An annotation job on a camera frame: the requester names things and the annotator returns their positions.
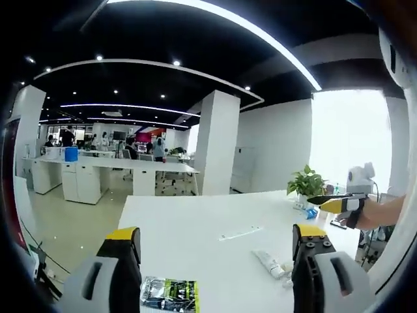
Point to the dark phone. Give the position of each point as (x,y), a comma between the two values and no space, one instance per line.
(338,223)

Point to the white power strip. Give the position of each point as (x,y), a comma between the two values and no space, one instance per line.
(298,205)

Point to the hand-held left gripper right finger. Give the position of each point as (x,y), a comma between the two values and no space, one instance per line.
(312,267)

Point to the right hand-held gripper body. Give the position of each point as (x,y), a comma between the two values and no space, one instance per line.
(360,182)

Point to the green potted plant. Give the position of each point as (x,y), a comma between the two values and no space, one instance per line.
(306,182)

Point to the white office chair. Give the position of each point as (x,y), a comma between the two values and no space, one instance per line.
(171,169)

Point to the white wall cabinet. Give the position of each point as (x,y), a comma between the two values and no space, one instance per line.
(244,166)

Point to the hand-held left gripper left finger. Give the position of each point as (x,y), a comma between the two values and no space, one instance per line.
(120,267)

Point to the white worn device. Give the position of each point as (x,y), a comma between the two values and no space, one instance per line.
(392,55)

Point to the white skincare tube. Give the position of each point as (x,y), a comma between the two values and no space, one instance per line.
(268,262)

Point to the blue packet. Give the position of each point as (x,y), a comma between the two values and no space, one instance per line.
(311,213)

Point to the white drawer cabinet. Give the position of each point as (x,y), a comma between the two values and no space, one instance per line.
(83,182)
(41,176)
(143,181)

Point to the curved ceiling light strip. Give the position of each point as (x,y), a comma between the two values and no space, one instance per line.
(146,65)

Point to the long ceiling light strip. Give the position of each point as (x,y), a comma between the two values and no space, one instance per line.
(260,36)

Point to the long white office desk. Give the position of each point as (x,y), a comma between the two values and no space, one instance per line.
(130,164)

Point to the red wall screen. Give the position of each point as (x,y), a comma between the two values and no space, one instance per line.
(150,135)

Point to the person's right hand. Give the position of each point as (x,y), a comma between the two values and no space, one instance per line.
(369,215)

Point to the blue bin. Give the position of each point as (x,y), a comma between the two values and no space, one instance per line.
(71,154)

